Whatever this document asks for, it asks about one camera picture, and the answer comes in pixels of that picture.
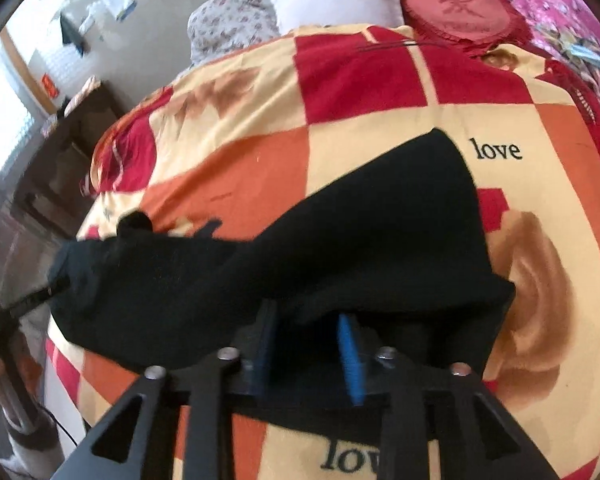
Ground dark wooden table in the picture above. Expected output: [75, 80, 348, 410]
[10, 77, 128, 238]

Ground multicoloured patterned cloth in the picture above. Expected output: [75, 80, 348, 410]
[545, 25, 600, 116]

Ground dark hanging cloth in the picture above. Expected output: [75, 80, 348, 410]
[60, 11, 90, 58]

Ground lattice window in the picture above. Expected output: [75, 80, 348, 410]
[0, 25, 56, 176]

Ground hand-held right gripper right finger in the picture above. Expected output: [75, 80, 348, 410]
[336, 312, 561, 480]

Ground peach cloth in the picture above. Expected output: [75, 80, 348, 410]
[62, 76, 101, 111]

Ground red orange printed blanket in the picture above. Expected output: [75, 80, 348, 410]
[45, 25, 600, 480]

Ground black pants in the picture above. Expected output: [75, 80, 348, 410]
[47, 127, 517, 436]

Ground person's left forearm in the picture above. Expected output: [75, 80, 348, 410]
[0, 330, 68, 478]

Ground red heart-shaped cushion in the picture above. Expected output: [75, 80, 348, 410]
[397, 0, 536, 56]

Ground pink printed quilt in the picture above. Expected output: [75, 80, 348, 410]
[455, 0, 600, 126]

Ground white pillow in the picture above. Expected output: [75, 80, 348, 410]
[268, 0, 406, 36]

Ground black cable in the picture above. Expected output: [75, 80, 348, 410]
[40, 400, 81, 448]

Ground grey floral quilt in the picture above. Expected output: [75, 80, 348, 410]
[187, 0, 471, 68]

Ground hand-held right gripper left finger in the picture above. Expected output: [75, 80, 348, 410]
[50, 300, 281, 480]

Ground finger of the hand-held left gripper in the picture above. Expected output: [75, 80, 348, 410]
[0, 280, 73, 318]

